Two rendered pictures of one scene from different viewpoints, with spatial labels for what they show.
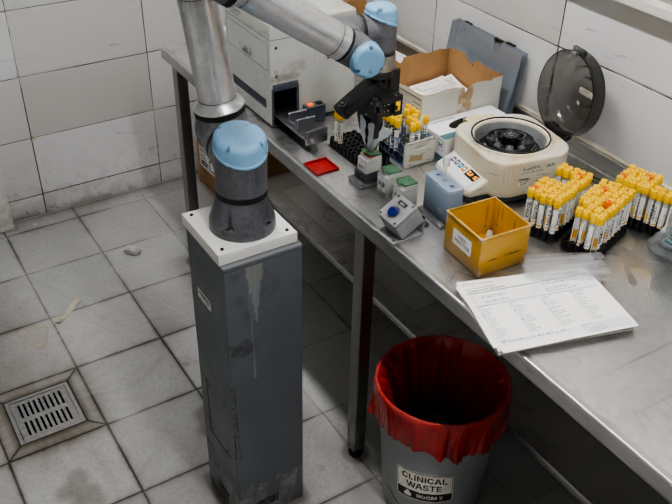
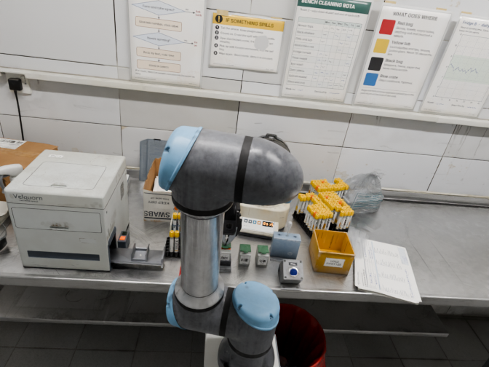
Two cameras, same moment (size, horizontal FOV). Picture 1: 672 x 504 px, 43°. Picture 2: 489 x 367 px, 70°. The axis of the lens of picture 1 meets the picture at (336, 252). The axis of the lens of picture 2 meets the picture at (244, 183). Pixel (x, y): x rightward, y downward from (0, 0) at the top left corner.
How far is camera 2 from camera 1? 163 cm
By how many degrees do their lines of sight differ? 54
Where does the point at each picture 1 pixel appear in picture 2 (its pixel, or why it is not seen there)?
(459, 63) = not seen: hidden behind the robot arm
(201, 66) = (213, 266)
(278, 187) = (9, 306)
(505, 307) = (383, 279)
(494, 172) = (282, 216)
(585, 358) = (422, 277)
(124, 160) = not seen: outside the picture
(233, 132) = (252, 300)
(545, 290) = (371, 258)
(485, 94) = not seen: hidden behind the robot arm
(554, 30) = (231, 129)
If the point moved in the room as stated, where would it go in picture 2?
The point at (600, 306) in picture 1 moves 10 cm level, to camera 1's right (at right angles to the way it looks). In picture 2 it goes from (388, 250) to (392, 237)
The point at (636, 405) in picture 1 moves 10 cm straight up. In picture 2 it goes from (457, 280) to (468, 261)
